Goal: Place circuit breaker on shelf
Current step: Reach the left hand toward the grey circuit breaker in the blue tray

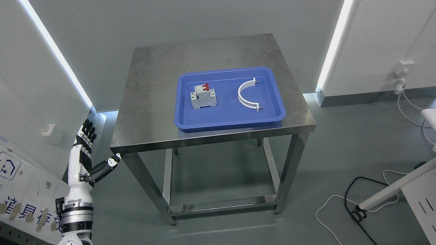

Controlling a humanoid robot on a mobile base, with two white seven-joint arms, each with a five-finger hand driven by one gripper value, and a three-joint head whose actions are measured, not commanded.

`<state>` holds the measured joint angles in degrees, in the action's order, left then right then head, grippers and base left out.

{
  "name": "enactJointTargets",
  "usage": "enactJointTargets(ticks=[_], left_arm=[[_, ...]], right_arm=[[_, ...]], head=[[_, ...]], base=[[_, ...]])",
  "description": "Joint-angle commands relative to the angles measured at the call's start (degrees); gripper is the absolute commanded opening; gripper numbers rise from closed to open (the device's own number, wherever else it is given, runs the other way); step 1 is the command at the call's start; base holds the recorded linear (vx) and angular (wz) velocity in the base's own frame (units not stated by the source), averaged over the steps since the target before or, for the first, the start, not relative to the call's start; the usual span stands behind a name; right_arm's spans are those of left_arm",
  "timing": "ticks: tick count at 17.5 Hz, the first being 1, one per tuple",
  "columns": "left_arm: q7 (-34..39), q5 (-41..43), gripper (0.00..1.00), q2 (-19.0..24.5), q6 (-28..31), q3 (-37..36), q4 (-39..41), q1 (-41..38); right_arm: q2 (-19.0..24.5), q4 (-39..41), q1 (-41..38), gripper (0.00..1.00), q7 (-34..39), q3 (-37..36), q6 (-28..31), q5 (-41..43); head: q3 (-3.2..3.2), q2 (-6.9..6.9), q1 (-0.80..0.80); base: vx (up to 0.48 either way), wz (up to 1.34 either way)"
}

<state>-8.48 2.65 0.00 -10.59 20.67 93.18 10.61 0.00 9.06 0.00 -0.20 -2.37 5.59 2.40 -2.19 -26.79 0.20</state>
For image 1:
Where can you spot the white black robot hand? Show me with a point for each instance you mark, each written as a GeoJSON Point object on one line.
{"type": "Point", "coordinates": [80, 164]}

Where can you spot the grey red circuit breaker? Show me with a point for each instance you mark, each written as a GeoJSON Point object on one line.
{"type": "Point", "coordinates": [203, 96]}

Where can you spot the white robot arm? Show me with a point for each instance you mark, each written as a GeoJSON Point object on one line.
{"type": "Point", "coordinates": [76, 215]}

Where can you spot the stainless steel table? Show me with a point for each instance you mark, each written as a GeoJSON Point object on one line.
{"type": "Point", "coordinates": [146, 130]}

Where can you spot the blue plastic tray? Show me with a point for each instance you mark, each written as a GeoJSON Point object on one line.
{"type": "Point", "coordinates": [228, 113]}

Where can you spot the white table leg with caster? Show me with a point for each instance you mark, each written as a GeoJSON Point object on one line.
{"type": "Point", "coordinates": [359, 213]}

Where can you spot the white power adapter plug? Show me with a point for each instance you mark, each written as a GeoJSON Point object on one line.
{"type": "Point", "coordinates": [400, 87]}

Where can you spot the white perforated cabinet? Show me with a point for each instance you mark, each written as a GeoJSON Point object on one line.
{"type": "Point", "coordinates": [421, 197]}

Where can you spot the white marble table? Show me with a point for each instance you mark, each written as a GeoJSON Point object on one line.
{"type": "Point", "coordinates": [430, 116]}

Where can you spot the white wall box left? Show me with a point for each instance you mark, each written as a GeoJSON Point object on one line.
{"type": "Point", "coordinates": [51, 131]}

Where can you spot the white curved bracket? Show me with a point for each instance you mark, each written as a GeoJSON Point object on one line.
{"type": "Point", "coordinates": [242, 95]}

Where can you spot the white wall socket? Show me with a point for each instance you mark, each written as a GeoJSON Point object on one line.
{"type": "Point", "coordinates": [403, 67]}

